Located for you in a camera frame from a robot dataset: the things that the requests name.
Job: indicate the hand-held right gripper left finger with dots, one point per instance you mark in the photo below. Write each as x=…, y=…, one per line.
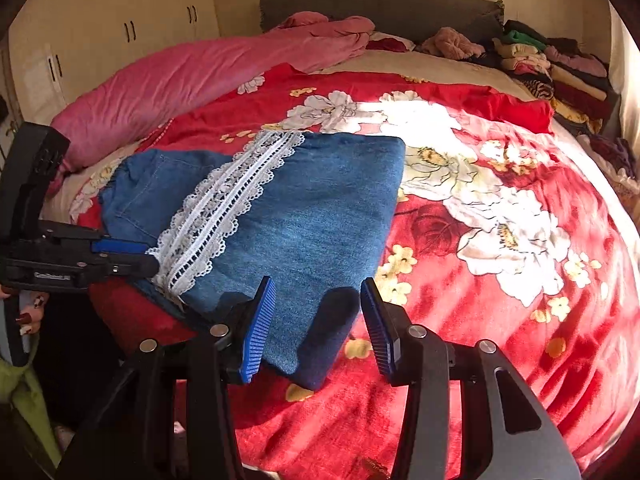
x=257, y=332

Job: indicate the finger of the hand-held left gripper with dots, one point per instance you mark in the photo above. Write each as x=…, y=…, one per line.
x=142, y=265
x=120, y=246

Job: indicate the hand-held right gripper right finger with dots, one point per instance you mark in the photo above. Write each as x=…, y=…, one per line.
x=380, y=335

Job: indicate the blue pants with lace trim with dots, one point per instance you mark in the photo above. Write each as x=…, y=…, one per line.
x=320, y=200

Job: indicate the person's left hand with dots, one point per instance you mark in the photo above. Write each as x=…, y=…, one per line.
x=35, y=305

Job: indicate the red floral blanket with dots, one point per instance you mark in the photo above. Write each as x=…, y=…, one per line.
x=500, y=350

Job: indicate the pink quilt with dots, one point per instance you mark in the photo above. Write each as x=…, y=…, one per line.
x=150, y=90

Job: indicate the green cloth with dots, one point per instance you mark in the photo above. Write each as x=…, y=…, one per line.
x=25, y=395

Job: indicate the cream wardrobe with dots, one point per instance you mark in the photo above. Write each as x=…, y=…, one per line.
x=100, y=10

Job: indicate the cream blanket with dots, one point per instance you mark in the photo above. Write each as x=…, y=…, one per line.
x=440, y=67

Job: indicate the floral cloth with lace edge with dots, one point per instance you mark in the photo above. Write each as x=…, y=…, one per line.
x=627, y=185

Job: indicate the dark red cloth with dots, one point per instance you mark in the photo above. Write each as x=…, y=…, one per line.
x=387, y=45

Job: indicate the purple cloth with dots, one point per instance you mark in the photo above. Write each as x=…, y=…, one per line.
x=610, y=152

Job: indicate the pink fluffy cloth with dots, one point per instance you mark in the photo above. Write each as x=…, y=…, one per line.
x=450, y=42

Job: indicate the pile of folded clothes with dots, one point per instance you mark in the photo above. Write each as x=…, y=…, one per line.
x=565, y=75

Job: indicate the grey headboard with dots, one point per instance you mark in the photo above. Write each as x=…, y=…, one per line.
x=390, y=10

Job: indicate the cream curtain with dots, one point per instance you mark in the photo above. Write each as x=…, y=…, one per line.
x=627, y=85

